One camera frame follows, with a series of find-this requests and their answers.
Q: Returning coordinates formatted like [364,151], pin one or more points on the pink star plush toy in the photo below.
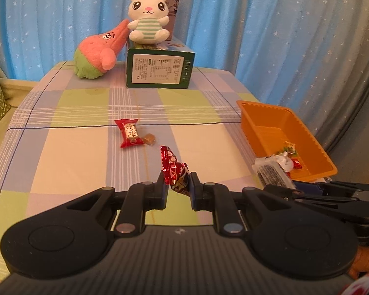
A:
[95,52]

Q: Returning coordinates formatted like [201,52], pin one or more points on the red patterned clothing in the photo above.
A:
[362,287]

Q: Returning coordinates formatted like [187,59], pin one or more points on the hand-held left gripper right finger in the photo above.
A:
[194,190]

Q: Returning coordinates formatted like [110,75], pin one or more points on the green and brown wrapped candy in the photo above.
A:
[289,147]

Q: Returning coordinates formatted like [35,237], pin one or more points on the white bunny plush toy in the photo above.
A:
[147,21]

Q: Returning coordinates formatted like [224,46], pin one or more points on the clear seaweed snack packet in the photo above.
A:
[270,172]

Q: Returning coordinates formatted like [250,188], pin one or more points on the red candy with gold label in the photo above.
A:
[129,132]

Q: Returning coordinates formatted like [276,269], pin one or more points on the brown printed box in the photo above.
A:
[173,15]

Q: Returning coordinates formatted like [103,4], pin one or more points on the plaid tablecloth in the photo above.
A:
[80,147]

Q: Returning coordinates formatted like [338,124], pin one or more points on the blue starry curtain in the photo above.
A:
[233,21]

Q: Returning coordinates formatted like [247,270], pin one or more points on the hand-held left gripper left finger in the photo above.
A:
[165,190]

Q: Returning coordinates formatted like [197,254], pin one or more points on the white and green snack wrapper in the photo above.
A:
[283,161]

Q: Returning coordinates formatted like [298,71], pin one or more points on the dark red foil candy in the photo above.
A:
[173,166]

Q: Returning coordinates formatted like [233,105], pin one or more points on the small brown candy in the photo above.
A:
[149,139]

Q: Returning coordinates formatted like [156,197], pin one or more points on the green cardboard box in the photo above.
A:
[156,70]

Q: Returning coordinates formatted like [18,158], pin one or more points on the person's right hand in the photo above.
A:
[367,261]

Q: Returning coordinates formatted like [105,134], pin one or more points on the small red wrapped candy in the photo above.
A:
[296,163]

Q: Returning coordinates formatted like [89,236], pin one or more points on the orange plastic tray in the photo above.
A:
[270,123]

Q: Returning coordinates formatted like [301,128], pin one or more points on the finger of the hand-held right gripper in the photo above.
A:
[319,206]
[307,187]

